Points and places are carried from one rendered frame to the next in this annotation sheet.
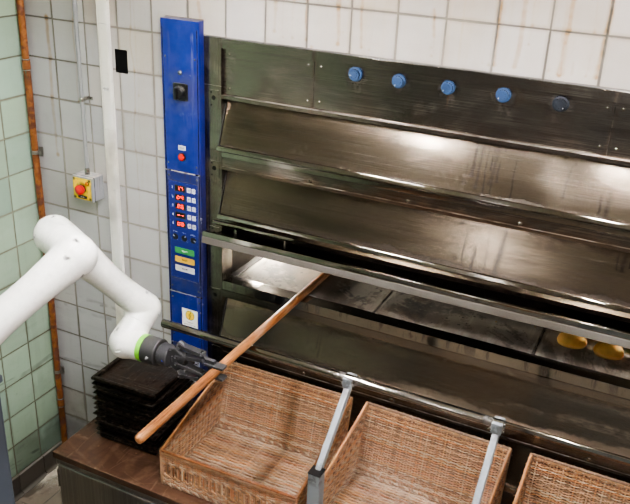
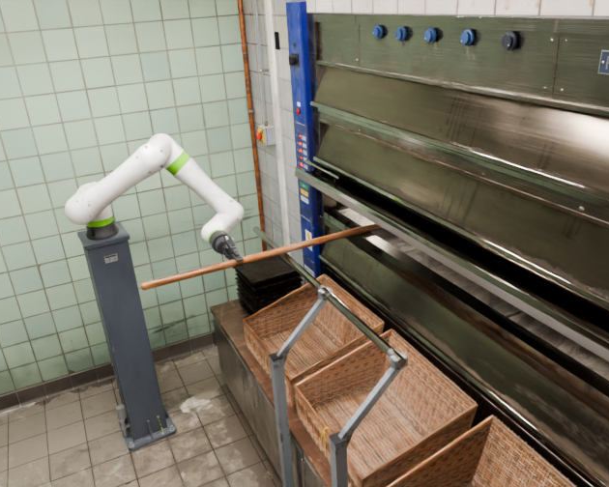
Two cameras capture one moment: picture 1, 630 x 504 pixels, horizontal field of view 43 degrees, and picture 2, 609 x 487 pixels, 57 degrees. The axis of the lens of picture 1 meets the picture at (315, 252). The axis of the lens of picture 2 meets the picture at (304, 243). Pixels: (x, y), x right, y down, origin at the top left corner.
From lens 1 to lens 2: 1.53 m
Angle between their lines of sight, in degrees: 37
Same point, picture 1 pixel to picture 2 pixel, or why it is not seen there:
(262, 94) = (335, 58)
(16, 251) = (235, 177)
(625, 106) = (567, 37)
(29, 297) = (114, 180)
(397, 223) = (407, 170)
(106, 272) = (193, 179)
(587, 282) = (534, 243)
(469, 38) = not seen: outside the picture
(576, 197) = (523, 146)
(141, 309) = (222, 212)
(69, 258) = (138, 157)
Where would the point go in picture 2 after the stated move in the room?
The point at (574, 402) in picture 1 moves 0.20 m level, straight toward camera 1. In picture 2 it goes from (533, 376) to (485, 400)
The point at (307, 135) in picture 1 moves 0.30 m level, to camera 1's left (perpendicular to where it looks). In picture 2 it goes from (357, 91) to (300, 86)
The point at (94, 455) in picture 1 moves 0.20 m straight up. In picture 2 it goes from (227, 316) to (223, 284)
